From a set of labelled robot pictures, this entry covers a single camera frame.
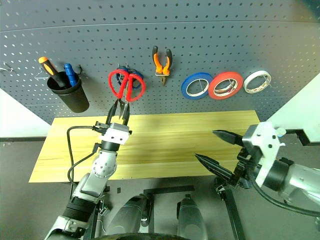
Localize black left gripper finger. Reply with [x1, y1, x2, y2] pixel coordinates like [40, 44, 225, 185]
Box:
[105, 100, 119, 125]
[122, 102, 131, 126]

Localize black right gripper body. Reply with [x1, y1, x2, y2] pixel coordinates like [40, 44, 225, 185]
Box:
[231, 146, 261, 188]

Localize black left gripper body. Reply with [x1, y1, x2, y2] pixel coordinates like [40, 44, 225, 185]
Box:
[91, 120, 112, 135]

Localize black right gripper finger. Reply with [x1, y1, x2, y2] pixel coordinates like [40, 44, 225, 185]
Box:
[212, 129, 245, 147]
[194, 153, 238, 186]

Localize red handled scissors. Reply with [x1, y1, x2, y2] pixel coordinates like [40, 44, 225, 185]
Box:
[108, 69, 146, 120]

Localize red tape roll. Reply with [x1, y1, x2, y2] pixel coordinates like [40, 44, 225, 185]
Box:
[207, 71, 244, 101]

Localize white tape roll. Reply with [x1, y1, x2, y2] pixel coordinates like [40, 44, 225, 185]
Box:
[243, 70, 272, 94]

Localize blue tape roll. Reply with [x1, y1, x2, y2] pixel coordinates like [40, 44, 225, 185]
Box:
[181, 72, 214, 99]

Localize dark grey pegboard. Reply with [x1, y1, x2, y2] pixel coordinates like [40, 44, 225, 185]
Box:
[0, 0, 320, 126]

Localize black plastic cup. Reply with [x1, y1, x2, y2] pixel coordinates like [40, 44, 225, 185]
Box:
[47, 71, 90, 113]

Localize blue screwdriver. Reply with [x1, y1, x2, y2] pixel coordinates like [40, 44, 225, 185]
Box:
[63, 63, 79, 87]

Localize orange black pliers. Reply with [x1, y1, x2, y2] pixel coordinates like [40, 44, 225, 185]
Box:
[151, 45, 173, 87]

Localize orange black screwdriver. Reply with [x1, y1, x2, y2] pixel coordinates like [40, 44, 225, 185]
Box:
[38, 56, 67, 89]

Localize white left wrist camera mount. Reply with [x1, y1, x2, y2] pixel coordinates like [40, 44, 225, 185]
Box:
[98, 122, 133, 146]

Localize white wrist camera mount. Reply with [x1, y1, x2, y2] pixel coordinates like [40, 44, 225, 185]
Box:
[241, 121, 287, 187]
[98, 122, 133, 146]

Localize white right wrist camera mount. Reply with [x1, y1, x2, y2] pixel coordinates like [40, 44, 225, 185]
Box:
[241, 121, 287, 187]

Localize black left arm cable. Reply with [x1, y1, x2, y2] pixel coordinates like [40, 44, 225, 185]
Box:
[66, 125, 101, 191]

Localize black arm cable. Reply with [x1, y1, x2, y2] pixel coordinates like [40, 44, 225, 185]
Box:
[66, 125, 101, 191]
[249, 181, 320, 218]

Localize black table frame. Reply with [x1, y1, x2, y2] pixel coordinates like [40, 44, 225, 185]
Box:
[142, 184, 245, 240]

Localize blue handled scissors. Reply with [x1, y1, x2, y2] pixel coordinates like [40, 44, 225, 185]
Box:
[115, 65, 144, 90]

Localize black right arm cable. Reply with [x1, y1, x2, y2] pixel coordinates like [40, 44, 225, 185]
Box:
[249, 181, 320, 218]

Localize metal wire cup holder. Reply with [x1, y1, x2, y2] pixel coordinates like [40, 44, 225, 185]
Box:
[34, 65, 50, 80]

